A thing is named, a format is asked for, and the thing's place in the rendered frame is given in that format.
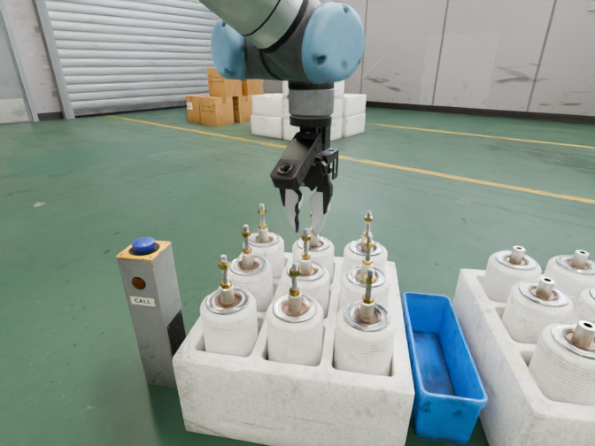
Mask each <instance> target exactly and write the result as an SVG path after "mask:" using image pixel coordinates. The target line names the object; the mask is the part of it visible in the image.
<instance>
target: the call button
mask: <svg viewBox="0 0 595 446"><path fill-rule="evenodd" d="M131 245H132V249H133V250H135V251H136V252H140V253H142V252H147V251H150V250H152V249H153V248H154V245H155V240H154V239H153V238H151V237H142V238H138V239H136V240H134V241H133V242H132V243H131Z"/></svg>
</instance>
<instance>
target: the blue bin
mask: <svg viewBox="0 0 595 446"><path fill-rule="evenodd" d="M402 302H403V311H402V313H403V319H404V325H405V331H406V342H407V348H408V354H409V359H410V366H411V372H412V377H413V388H414V398H413V407H412V417H413V429H414V433H415V434H416V436H417V437H419V438H421V439H425V440H431V441H437V442H448V443H454V444H459V445H466V444H467V443H468V441H469V438H470V436H471V434H472V432H473V429H474V427H475V423H476V421H477V419H478V416H479V414H480V411H481V409H482V408H483V407H485V405H486V404H487V401H488V397H487V394H486V392H485V389H484V386H483V383H482V381H481V378H480V375H479V373H478V371H477V369H476V366H475V362H474V359H473V357H472V355H471V352H470V350H469V347H468V344H467V341H466V339H465V336H464V334H463V332H462V329H461V327H460V323H459V321H458V318H457V315H456V313H455V310H454V309H453V306H452V302H451V299H450V298H449V297H448V296H444V295H436V294H426V293H416V292H405V293H403V295H402Z"/></svg>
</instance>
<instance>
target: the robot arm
mask: <svg viewBox="0 0 595 446"><path fill-rule="evenodd" d="M198 1H199V2H200V3H201V4H203V5H204V6H205V7H206V8H208V9H209V10H210V11H211V12H213V13H214V14H215V15H217V16H218V17H219V18H220V19H219V20H218V21H217V22H216V23H215V25H214V27H213V29H212V36H211V50H212V61H213V63H214V66H215V68H216V70H217V72H218V73H219V74H220V76H222V77H223V78H225V79H230V80H240V81H244V80H273V81H288V89H289V94H288V95H287V99H288V100H289V114H290V125H291V126H294V127H299V130H300V131H299V132H296V134H295V135H294V137H293V138H292V140H291V142H290V144H289V145H288V147H287V149H286V150H285V151H284V152H283V154H282V156H281V158H280V159H279V161H278V162H277V164H276V166H275V167H274V169H273V171H272V172H271V173H270V177H271V179H272V182H273V184H274V187H275V188H278V189H279V191H280V195H281V199H282V205H283V207H284V209H285V212H286V215H287V217H288V220H289V222H290V224H291V226H292V228H293V230H294V232H295V233H297V232H298V228H299V220H298V214H299V209H300V207H301V206H302V203H303V199H304V197H303V195H302V192H301V191H300V186H303V187H309V189H310V190H311V191H313V190H315V189H316V187H317V189H316V192H315V193H314V194H312V195H311V196H310V197H309V203H310V205H311V207H312V209H313V214H312V217H311V218H312V221H313V225H312V231H313V235H314V236H317V235H318V234H319V232H320V231H321V230H322V228H323V226H324V223H325V220H326V217H327V215H328V212H329V210H330V206H331V203H330V200H331V198H332V195H333V184H332V182H331V181H330V178H329V177H330V173H332V180H334V179H335V178H336V177H337V172H338V153H339V150H337V149H331V148H330V134H331V125H332V116H331V115H332V114H333V113H334V102H335V82H339V81H343V80H345V79H347V78H349V77H350V76H351V75H352V74H353V73H354V72H355V71H356V69H357V67H358V65H359V64H360V60H361V59H362V56H363V52H364V47H365V34H364V28H363V25H362V22H361V20H360V17H359V15H358V13H357V12H355V11H354V10H353V9H352V8H351V6H349V5H347V4H341V3H333V2H326V3H323V4H321V3H320V2H319V1H318V0H198ZM335 159H336V171H335ZM332 162H333V165H332V167H330V163H332Z"/></svg>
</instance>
